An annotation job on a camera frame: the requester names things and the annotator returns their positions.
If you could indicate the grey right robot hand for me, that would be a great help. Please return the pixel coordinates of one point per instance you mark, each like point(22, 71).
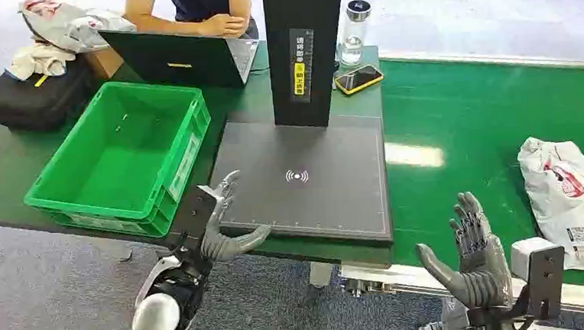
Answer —
point(481, 279)

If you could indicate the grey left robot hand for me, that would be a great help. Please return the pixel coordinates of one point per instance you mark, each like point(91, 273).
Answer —
point(221, 247)

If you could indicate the grey plastic parcel red print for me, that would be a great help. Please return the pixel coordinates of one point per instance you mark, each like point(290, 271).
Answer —
point(573, 202)

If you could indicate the white table leg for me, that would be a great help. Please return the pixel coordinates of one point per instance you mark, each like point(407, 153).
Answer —
point(320, 274)

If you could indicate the green plastic crate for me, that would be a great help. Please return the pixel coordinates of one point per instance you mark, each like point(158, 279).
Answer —
point(119, 159)

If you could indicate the green conveyor belt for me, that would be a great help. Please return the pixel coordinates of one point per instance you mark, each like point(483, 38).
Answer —
point(481, 111)

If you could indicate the black laptop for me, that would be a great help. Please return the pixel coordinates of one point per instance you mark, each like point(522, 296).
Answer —
point(179, 59)

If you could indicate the black scanner column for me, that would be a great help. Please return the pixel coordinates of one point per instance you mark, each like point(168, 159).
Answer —
point(303, 56)

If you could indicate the phone in yellow case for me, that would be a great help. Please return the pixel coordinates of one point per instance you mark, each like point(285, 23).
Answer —
point(359, 78)

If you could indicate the brown cardboard box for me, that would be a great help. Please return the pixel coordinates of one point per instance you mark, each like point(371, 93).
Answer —
point(104, 63)

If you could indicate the black bag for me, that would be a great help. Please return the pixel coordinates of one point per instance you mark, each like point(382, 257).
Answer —
point(34, 101)

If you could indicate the person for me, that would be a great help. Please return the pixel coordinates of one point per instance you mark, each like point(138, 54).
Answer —
point(201, 7)

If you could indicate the clear water bottle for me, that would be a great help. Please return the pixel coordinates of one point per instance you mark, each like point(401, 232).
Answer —
point(354, 38)

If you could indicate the white cloth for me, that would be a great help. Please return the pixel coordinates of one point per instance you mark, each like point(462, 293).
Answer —
point(39, 60)

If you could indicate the crumpled grey parcel bag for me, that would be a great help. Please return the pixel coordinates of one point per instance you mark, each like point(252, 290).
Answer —
point(73, 25)

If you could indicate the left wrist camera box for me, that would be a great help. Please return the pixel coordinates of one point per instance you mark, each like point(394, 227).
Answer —
point(196, 215)

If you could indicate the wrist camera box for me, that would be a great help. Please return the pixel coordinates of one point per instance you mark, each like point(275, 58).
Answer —
point(539, 265)
point(196, 215)

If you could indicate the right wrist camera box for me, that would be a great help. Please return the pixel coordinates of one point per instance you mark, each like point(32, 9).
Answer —
point(539, 265)

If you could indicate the dark scanner base plate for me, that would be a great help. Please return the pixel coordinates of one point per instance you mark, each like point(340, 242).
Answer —
point(314, 203)

